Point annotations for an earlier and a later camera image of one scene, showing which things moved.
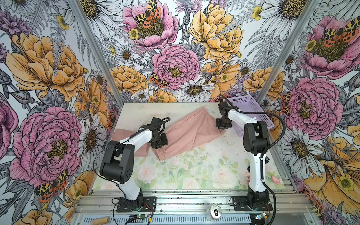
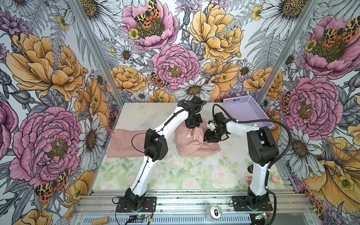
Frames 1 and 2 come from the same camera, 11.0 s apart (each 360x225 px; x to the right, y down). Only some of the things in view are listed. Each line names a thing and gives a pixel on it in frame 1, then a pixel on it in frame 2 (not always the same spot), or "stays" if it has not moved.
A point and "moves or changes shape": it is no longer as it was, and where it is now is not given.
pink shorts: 188,131 moves or changes shape
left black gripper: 164,142 → 197,123
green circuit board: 142,216 stays
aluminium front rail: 103,203 stays
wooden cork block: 99,221 stays
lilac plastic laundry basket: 248,105 stays
